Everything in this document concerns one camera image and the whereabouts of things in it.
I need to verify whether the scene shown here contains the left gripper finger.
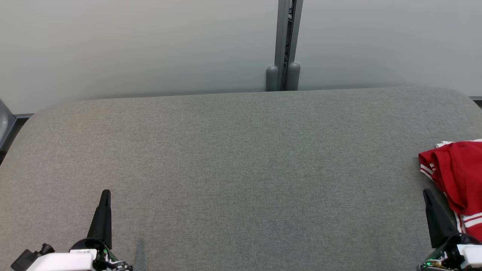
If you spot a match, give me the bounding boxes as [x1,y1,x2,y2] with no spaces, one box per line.
[87,189,113,249]

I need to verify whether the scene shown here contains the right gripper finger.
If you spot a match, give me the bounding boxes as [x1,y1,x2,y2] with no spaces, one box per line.
[423,189,458,249]

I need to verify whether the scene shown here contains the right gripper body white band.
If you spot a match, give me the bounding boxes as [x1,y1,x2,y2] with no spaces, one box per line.
[433,233,482,270]

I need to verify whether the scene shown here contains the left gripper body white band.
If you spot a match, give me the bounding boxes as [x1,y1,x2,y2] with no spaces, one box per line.
[26,238,114,271]

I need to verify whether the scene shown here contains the red basketball jersey number 23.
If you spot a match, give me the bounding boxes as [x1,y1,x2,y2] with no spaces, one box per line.
[418,141,482,241]

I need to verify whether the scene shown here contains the grey metal stand leg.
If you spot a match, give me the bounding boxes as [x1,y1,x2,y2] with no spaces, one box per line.
[0,99,16,149]

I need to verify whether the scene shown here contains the grey cylindrical post foot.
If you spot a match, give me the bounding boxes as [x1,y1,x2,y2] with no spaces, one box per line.
[266,65,279,92]
[287,62,301,91]

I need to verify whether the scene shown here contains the grey metal partition post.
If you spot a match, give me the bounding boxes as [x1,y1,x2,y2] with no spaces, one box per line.
[274,0,304,91]

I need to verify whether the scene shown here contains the black partition wiring cable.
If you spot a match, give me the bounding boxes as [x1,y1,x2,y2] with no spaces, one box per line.
[287,0,295,68]

